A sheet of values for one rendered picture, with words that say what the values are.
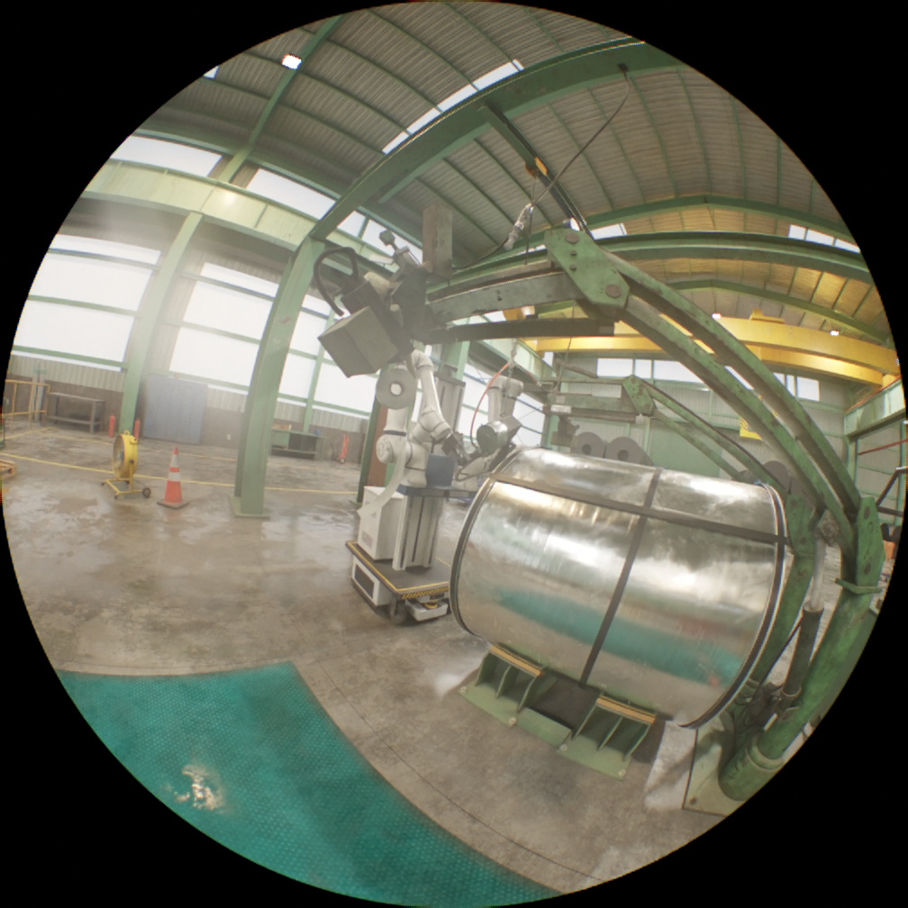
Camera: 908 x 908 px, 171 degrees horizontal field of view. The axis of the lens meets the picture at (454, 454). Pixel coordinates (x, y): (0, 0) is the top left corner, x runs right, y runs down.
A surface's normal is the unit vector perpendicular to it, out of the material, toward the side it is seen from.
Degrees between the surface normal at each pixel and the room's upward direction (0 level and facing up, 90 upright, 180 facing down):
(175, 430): 90
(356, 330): 90
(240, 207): 90
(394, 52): 172
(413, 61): 172
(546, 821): 0
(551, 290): 130
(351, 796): 0
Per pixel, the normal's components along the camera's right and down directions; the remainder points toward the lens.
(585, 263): -0.35, -0.05
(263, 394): 0.72, 0.15
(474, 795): 0.18, -0.98
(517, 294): -0.50, 0.57
